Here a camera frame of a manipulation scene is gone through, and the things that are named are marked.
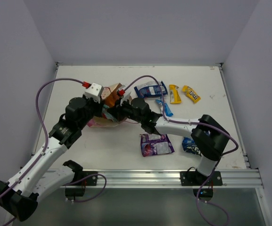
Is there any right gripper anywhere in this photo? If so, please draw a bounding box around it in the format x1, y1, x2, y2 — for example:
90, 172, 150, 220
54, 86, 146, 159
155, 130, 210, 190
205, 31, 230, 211
107, 97, 144, 125

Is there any orange yellow snack packet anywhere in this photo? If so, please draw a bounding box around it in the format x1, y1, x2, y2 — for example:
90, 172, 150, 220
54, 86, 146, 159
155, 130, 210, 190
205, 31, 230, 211
105, 90, 120, 108

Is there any pink beige paper bag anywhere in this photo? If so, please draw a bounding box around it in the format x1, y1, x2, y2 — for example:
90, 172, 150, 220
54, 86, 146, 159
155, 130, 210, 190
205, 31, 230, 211
87, 83, 127, 128

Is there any dark blue snack packet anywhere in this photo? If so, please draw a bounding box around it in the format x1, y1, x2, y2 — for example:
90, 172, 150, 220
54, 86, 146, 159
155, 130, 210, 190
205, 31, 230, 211
134, 81, 168, 98

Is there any purple snack packet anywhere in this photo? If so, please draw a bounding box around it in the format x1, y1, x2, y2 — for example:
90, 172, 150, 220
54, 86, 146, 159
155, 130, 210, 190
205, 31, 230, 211
140, 134, 175, 157

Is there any blue M&M snack packet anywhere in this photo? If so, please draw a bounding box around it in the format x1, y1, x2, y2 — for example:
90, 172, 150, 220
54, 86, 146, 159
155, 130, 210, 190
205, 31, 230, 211
155, 99, 173, 117

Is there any yellow M&M snack packet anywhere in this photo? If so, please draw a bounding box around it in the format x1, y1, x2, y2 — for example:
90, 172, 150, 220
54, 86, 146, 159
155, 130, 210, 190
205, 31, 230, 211
169, 84, 181, 104

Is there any dark blue chips bag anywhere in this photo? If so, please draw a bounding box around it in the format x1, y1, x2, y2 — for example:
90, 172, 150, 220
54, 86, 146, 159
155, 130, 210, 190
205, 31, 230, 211
182, 137, 201, 156

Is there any teal snack packet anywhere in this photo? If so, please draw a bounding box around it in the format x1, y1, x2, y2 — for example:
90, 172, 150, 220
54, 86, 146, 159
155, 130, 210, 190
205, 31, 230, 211
101, 105, 116, 121

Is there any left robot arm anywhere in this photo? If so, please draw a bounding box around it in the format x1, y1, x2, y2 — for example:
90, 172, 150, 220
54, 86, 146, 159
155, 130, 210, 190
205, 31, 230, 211
0, 96, 103, 222

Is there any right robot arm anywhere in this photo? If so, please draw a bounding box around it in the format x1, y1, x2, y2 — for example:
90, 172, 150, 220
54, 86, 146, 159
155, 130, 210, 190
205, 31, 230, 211
107, 98, 230, 185

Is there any left black controller box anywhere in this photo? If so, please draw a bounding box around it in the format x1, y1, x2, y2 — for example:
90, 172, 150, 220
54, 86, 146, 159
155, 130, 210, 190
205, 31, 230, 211
65, 187, 85, 200

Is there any black controller box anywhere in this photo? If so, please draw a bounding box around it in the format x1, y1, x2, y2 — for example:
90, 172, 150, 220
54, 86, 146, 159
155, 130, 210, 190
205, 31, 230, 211
65, 187, 85, 200
193, 188, 214, 201

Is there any right black controller box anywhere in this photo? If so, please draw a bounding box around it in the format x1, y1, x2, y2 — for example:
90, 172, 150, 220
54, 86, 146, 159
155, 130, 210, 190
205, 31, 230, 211
193, 188, 214, 201

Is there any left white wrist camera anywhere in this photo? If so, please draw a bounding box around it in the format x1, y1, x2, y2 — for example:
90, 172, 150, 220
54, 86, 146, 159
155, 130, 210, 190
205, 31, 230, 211
82, 82, 104, 104

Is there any aluminium mounting rail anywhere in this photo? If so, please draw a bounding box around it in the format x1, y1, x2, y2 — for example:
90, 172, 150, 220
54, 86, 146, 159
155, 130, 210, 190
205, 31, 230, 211
43, 168, 264, 189

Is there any left black base bracket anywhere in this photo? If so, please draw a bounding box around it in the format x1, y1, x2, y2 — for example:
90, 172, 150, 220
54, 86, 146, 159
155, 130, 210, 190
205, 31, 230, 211
63, 160, 98, 186

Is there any black base bracket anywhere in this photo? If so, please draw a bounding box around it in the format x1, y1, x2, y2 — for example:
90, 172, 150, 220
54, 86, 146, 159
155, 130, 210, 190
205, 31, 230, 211
63, 160, 98, 186
180, 167, 223, 186

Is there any right black base bracket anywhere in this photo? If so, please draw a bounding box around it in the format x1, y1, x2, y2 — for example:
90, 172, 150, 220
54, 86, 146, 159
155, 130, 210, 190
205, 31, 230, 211
180, 167, 223, 186

